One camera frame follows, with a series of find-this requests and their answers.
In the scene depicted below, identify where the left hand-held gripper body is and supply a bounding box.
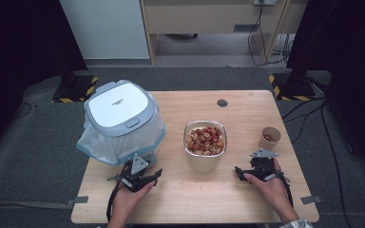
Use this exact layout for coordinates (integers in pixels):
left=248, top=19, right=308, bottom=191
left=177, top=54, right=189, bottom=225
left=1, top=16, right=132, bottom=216
left=119, top=153, right=156, bottom=193

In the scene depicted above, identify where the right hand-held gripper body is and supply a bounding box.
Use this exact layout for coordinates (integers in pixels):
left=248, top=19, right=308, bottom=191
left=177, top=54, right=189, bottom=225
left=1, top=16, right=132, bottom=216
left=249, top=148, right=281, bottom=182

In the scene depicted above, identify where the brown paper cup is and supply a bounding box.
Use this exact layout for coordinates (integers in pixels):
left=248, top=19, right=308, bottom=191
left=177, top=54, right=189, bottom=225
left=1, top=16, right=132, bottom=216
left=259, top=126, right=282, bottom=152

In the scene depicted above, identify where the metal container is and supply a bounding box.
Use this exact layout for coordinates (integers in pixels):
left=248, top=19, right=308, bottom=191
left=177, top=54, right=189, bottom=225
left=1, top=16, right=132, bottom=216
left=182, top=120, right=228, bottom=174

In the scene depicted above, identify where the person's right hand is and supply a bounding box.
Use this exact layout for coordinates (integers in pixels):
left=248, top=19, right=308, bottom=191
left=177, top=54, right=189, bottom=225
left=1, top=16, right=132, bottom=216
left=242, top=158, right=299, bottom=222

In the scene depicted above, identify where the person's left hand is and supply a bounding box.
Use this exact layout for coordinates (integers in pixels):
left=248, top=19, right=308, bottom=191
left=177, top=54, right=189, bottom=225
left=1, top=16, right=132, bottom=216
left=112, top=180, right=157, bottom=220

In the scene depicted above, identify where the white bin with plastic liner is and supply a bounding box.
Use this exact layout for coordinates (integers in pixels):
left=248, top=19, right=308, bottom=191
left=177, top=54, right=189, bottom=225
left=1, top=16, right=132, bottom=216
left=75, top=94, right=166, bottom=167

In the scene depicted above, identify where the pile of dried fruit slices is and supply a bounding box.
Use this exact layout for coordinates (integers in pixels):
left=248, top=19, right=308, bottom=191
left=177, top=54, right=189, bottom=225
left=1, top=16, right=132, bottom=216
left=185, top=126, right=225, bottom=156

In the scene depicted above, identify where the grey tape piece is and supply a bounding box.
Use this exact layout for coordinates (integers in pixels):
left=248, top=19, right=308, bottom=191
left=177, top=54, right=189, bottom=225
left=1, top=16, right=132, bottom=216
left=66, top=196, right=89, bottom=209
left=299, top=195, right=324, bottom=205

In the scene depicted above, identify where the hazard-striped stand base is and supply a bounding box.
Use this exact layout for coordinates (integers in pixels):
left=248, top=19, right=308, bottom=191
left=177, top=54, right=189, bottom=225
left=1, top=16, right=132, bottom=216
left=51, top=75, right=100, bottom=104
left=268, top=72, right=317, bottom=103

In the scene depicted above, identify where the white cabinet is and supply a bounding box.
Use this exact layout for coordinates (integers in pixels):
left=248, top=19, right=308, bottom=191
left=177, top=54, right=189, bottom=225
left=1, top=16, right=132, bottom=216
left=59, top=0, right=151, bottom=61

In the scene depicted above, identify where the black curtain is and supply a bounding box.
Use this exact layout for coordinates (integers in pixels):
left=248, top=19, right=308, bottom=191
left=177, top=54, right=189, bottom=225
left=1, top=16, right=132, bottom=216
left=0, top=0, right=88, bottom=162
left=285, top=0, right=365, bottom=174

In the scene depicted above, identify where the light wooden desk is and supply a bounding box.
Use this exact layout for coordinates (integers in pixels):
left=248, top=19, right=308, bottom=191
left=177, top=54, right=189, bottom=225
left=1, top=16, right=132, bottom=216
left=139, top=0, right=309, bottom=65

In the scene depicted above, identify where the white power strip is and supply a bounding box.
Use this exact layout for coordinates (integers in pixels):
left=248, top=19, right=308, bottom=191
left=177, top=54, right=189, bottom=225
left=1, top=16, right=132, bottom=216
left=254, top=0, right=278, bottom=7

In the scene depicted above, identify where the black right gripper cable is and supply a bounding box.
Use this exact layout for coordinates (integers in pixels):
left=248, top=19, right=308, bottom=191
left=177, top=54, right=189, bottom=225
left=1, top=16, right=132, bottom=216
left=277, top=170, right=295, bottom=208

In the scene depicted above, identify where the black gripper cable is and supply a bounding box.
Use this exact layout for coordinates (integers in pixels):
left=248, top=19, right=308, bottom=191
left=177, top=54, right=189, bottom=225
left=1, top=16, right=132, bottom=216
left=277, top=170, right=295, bottom=208
left=106, top=174, right=125, bottom=222

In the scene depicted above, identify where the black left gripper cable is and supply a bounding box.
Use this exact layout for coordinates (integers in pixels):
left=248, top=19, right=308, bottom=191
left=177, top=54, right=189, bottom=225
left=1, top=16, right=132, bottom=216
left=106, top=174, right=125, bottom=222

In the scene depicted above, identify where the black floor cable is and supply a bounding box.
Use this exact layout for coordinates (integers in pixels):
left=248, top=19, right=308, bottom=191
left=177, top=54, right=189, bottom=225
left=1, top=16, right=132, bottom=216
left=281, top=96, right=328, bottom=144
left=11, top=101, right=33, bottom=121
left=320, top=101, right=354, bottom=228

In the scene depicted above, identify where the bundle of cables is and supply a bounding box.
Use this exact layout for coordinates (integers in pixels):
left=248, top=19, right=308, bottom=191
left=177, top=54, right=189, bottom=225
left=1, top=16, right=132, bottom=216
left=272, top=33, right=297, bottom=69

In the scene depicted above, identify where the black hanging cable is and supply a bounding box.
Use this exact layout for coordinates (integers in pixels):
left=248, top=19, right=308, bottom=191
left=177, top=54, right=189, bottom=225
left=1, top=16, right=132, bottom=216
left=247, top=0, right=288, bottom=67

